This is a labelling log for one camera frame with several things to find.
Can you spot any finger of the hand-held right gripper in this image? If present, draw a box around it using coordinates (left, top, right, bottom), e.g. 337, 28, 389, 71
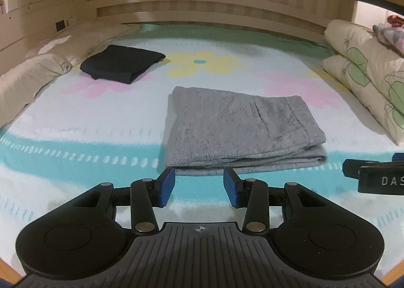
343, 153, 404, 179

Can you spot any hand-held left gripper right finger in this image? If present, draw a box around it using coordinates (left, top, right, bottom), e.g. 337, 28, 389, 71
223, 166, 333, 236

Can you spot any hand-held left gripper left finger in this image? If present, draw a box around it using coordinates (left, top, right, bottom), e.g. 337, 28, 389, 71
65, 166, 176, 236

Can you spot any floral bed sheet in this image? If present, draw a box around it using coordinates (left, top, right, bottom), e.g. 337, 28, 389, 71
0, 21, 404, 276

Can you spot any cream floral folded quilt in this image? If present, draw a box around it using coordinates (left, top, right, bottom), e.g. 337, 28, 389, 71
322, 19, 404, 147

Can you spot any black folded cloth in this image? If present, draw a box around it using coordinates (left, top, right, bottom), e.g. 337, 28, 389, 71
80, 45, 166, 85

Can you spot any grey pink patterned blanket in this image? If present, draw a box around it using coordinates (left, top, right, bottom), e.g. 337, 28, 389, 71
372, 23, 404, 57

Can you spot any beige pillow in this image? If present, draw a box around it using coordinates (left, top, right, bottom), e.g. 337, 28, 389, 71
0, 53, 74, 130
25, 22, 141, 67

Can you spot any wooden headboard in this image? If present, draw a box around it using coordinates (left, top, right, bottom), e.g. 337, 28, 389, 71
0, 0, 404, 53

